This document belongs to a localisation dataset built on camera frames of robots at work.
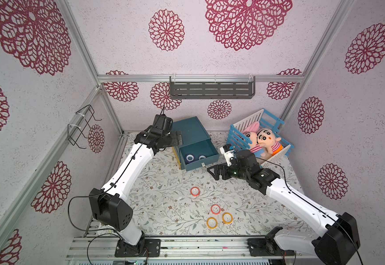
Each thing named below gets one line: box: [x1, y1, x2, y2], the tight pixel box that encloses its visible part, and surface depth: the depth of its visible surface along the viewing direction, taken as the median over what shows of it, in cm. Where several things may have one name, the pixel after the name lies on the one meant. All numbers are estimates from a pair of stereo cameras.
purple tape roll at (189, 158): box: [185, 153, 195, 166], surface depth 89 cm
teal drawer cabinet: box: [172, 115, 220, 172], surface depth 90 cm
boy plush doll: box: [256, 127, 283, 156], surface depth 100 cm
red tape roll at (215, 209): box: [210, 204, 222, 215], surface depth 87 cm
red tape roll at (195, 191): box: [190, 186, 201, 197], surface depth 94 cm
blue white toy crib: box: [226, 108, 294, 167], surface depth 101 cm
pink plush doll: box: [241, 121, 266, 157], surface depth 99 cm
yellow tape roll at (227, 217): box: [221, 212, 234, 225], surface depth 84 cm
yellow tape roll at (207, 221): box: [206, 216, 218, 230], surface depth 83 cm
